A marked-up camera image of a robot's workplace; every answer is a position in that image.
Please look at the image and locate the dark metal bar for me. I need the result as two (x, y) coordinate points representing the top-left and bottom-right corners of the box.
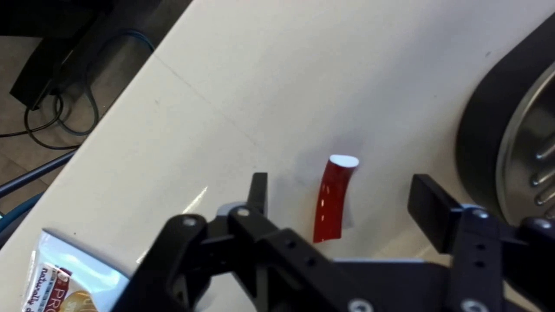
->
(0, 149), (79, 198)

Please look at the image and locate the red broken cup piece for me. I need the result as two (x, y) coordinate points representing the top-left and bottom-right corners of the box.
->
(312, 155), (360, 244)

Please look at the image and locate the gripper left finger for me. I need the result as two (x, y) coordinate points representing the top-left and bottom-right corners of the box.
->
(111, 172), (373, 312)

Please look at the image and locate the black and silver round appliance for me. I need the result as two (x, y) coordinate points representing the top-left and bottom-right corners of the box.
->
(455, 13), (555, 226)

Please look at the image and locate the black cable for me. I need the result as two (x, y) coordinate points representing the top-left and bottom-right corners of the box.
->
(0, 84), (87, 151)

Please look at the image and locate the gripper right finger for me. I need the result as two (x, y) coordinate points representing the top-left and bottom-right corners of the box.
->
(408, 174), (555, 312)

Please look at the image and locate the snack packet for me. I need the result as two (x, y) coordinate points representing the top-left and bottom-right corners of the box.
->
(22, 229), (131, 312)

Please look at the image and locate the blue cable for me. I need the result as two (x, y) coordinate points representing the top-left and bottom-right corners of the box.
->
(54, 28), (157, 137)

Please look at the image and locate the black box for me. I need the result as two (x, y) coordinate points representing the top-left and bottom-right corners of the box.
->
(9, 26), (102, 111)

